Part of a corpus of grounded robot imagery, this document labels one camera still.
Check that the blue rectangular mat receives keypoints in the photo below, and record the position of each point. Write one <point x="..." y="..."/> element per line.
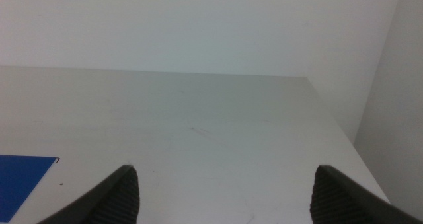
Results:
<point x="18" y="181"/>

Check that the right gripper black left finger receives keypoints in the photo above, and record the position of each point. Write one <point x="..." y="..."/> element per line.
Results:
<point x="115" y="201"/>

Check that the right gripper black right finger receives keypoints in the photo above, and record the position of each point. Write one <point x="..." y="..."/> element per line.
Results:
<point x="333" y="201"/>

